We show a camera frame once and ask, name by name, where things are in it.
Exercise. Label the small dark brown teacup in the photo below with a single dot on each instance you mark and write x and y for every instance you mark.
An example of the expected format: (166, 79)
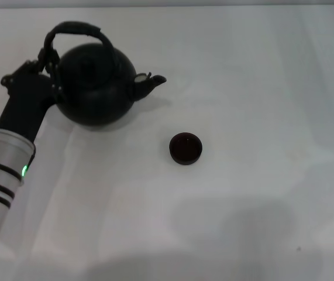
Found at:
(185, 149)

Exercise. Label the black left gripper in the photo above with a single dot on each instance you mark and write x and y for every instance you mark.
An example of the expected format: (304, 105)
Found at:
(26, 99)

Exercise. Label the black round teapot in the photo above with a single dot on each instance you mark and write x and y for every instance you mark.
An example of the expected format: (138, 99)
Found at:
(96, 96)

